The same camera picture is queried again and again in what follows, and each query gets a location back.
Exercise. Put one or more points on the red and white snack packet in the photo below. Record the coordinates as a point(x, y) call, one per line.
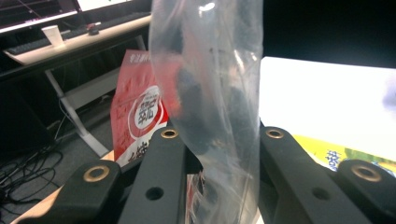
point(137, 93)

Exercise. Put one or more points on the dark computer mouse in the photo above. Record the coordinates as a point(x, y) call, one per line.
point(93, 29)

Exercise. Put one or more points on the computer monitor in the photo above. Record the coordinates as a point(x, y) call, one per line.
point(102, 3)
point(34, 14)

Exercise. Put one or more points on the clear bag of dark seaweed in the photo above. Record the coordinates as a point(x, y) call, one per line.
point(218, 77)

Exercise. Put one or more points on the black keyboard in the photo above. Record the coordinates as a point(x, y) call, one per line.
point(28, 46)

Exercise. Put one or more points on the yellow spout pouch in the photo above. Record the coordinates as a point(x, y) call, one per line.
point(317, 149)

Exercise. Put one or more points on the white table cover sheet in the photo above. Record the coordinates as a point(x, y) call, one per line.
point(311, 93)

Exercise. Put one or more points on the white paper cup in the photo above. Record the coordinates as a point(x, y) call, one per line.
point(53, 35)

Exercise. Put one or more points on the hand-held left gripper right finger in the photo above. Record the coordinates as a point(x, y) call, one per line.
point(292, 174)

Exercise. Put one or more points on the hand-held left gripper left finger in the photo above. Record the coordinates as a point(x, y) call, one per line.
point(162, 161)

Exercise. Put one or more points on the white desk with metal legs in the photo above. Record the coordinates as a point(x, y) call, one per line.
point(93, 37)

